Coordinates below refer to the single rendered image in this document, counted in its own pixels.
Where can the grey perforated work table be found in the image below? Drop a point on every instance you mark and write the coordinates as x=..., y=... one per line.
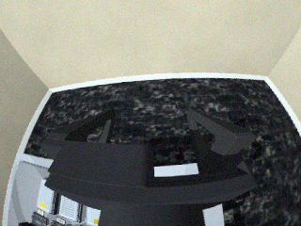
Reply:
x=24, y=197

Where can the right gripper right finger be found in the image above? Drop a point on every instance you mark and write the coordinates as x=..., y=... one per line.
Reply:
x=230, y=139

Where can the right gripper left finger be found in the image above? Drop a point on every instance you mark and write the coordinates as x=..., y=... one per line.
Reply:
x=79, y=130

